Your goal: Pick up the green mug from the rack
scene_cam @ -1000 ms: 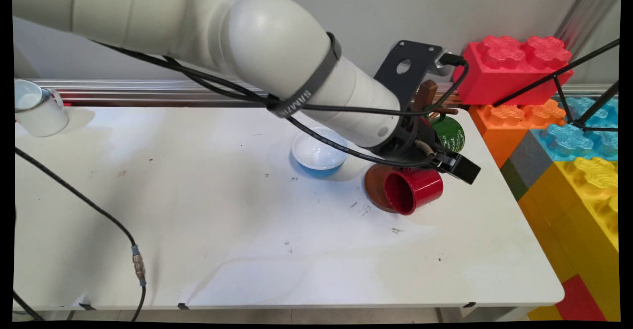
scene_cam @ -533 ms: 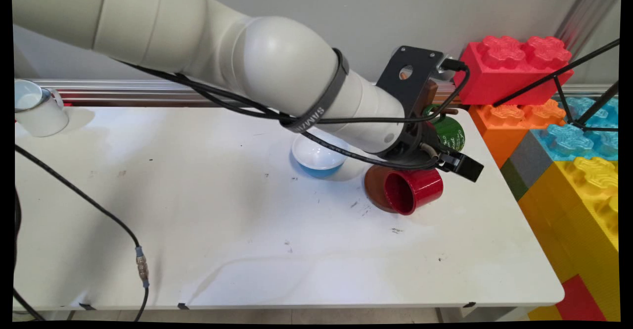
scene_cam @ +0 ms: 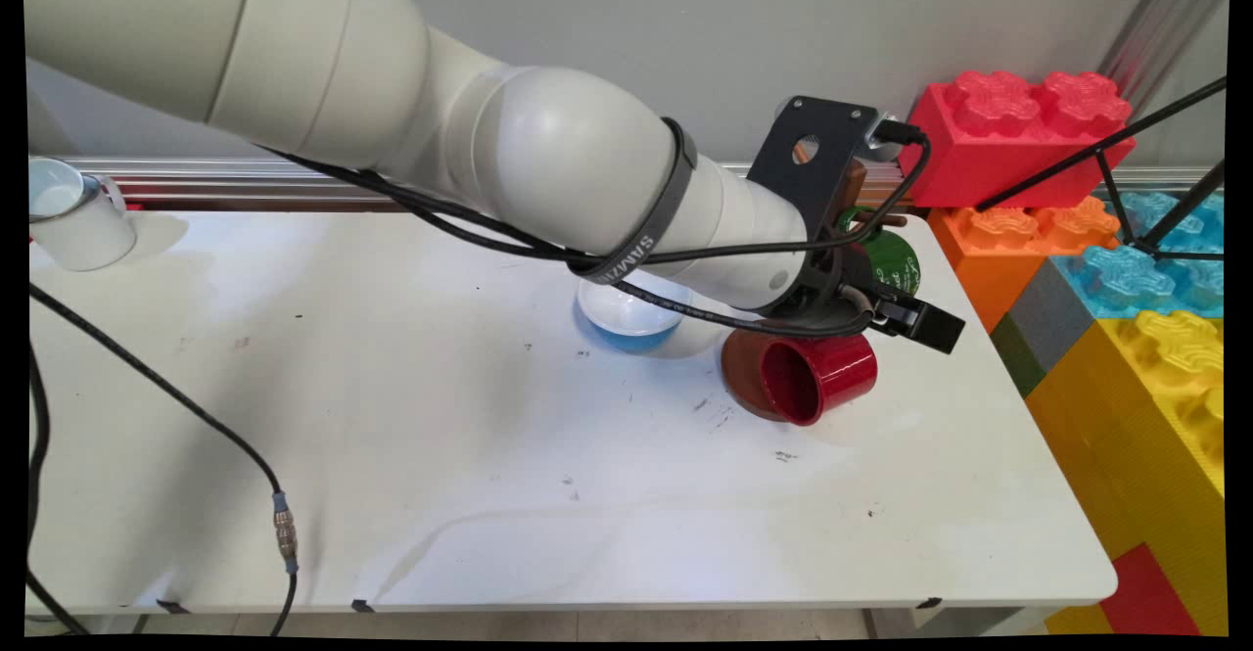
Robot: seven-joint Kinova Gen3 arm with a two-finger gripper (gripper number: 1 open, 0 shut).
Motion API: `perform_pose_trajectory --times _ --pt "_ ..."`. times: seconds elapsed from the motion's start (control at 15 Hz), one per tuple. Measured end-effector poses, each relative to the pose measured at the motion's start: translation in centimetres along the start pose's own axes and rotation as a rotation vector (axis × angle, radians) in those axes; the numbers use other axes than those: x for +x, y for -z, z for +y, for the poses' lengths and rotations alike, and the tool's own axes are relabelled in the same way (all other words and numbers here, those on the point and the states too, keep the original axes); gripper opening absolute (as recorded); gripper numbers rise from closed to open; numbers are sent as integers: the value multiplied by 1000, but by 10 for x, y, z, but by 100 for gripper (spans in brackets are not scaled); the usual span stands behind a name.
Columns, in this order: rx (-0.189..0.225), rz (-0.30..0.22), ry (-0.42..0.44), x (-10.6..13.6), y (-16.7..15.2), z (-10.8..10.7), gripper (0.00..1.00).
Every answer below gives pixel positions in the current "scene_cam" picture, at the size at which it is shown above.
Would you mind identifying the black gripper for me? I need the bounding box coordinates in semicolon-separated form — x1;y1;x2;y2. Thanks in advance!
768;228;966;354

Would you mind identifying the green mug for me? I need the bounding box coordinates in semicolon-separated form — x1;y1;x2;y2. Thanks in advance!
837;206;924;299

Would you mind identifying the orange toy brick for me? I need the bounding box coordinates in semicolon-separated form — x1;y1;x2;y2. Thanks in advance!
927;195;1123;335

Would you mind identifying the dark green toy brick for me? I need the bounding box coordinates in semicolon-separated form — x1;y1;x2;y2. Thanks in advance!
988;312;1047;400

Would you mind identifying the red mug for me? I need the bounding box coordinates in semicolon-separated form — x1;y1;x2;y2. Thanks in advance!
759;332;880;428

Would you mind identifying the grey toy brick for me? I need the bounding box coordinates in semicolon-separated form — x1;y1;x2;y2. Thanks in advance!
1005;256;1098;374

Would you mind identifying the big red toy brick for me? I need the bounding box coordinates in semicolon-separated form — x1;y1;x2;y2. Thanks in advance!
898;70;1137;210

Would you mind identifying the light blue toy brick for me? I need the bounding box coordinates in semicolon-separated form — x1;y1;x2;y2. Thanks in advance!
1114;190;1227;253
1051;244;1207;320

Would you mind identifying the big yellow toy brick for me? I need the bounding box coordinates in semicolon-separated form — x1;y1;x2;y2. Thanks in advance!
1022;309;1228;635

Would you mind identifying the black tripod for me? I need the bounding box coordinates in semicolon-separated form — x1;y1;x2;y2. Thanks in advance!
973;76;1228;262

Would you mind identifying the blue bowl white inside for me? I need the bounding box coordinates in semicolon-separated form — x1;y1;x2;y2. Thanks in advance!
572;273;692;356

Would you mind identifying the white mug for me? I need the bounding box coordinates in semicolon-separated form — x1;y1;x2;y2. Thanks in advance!
28;157;138;273

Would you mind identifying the black camera cable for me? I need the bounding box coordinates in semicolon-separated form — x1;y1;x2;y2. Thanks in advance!
259;119;932;266

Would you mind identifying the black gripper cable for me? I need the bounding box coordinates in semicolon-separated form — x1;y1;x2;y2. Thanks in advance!
259;147;878;341

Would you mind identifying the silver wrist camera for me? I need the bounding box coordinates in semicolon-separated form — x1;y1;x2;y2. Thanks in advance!
861;108;907;163

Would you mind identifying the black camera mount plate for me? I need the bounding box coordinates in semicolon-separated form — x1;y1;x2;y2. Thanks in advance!
747;95;883;243

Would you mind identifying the black velcro strap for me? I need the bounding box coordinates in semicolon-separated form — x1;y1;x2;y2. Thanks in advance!
571;117;699;288

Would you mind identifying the aluminium wall rail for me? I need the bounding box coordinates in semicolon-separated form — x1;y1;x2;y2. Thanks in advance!
57;156;1227;213

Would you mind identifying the black cable with metal connector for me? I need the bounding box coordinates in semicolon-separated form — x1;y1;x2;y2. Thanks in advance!
27;284;301;638

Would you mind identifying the thick black cable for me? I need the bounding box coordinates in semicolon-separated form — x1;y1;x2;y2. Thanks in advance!
26;346;91;635

